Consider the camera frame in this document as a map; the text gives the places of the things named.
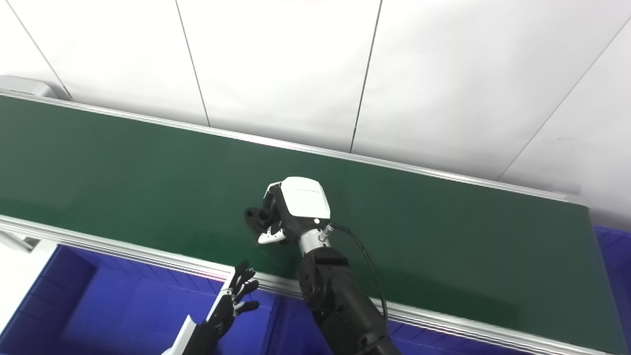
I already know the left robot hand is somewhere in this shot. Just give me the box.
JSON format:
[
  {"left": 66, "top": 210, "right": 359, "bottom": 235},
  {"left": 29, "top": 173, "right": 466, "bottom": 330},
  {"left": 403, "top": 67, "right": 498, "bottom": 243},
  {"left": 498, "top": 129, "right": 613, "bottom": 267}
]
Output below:
[{"left": 163, "top": 260, "right": 261, "bottom": 355}]

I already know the blue plastic bin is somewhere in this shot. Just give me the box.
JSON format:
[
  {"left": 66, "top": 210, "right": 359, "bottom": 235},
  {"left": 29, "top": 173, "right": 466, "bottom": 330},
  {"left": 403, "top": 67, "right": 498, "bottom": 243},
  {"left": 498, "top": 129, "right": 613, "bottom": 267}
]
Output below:
[
  {"left": 594, "top": 226, "right": 631, "bottom": 306},
  {"left": 261, "top": 295, "right": 518, "bottom": 355},
  {"left": 0, "top": 245, "right": 277, "bottom": 355}
]

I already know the grey conveyor end housing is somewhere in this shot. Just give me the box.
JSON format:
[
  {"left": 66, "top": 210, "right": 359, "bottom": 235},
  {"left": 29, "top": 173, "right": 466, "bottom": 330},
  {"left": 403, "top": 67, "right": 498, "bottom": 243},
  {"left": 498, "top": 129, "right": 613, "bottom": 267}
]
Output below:
[{"left": 0, "top": 75, "right": 70, "bottom": 100}]

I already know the green conveyor belt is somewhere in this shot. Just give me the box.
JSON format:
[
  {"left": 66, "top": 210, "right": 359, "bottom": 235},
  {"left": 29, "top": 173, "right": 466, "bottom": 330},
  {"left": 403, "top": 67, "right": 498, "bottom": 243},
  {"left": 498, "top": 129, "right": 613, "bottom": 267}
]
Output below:
[
  {"left": 0, "top": 91, "right": 631, "bottom": 355},
  {"left": 0, "top": 96, "right": 631, "bottom": 354}
]

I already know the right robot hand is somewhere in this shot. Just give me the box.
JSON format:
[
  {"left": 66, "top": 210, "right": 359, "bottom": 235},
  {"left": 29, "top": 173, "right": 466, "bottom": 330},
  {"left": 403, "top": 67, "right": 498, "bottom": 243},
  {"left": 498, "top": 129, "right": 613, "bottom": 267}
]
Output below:
[{"left": 258, "top": 177, "right": 332, "bottom": 246}]

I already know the black flange part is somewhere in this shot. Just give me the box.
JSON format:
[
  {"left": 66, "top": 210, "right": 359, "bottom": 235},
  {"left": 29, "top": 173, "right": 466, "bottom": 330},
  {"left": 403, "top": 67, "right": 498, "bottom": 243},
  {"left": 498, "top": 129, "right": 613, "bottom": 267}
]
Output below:
[{"left": 244, "top": 207, "right": 277, "bottom": 235}]

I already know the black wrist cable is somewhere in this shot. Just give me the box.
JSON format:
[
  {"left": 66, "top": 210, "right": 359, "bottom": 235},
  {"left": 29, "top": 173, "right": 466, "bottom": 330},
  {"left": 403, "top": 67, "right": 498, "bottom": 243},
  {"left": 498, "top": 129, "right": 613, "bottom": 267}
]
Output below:
[{"left": 329, "top": 223, "right": 390, "bottom": 322}]

